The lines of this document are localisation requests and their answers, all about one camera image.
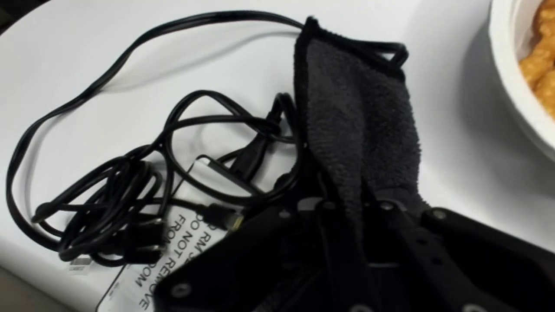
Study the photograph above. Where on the black towel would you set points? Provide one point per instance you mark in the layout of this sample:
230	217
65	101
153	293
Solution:
358	115

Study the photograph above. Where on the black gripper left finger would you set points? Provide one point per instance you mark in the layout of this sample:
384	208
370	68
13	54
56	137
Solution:
348	260

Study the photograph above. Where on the white bowl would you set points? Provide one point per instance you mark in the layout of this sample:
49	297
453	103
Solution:
509	70

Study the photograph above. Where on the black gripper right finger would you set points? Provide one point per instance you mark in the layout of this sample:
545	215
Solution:
431	266

